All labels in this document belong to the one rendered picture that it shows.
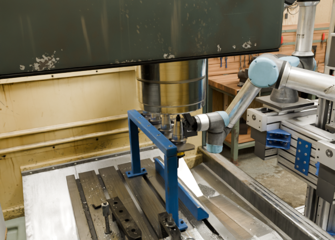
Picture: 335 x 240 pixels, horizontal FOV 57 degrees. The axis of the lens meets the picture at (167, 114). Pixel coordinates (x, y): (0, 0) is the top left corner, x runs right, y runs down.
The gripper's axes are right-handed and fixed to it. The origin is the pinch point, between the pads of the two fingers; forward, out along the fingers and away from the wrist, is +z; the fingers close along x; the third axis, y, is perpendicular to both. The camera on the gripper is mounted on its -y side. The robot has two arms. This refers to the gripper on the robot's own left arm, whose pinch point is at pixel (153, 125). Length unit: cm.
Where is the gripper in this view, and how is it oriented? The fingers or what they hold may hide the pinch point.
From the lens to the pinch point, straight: 130.4
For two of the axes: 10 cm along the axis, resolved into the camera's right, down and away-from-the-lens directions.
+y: 0.3, 9.6, 2.9
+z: -9.2, 1.4, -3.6
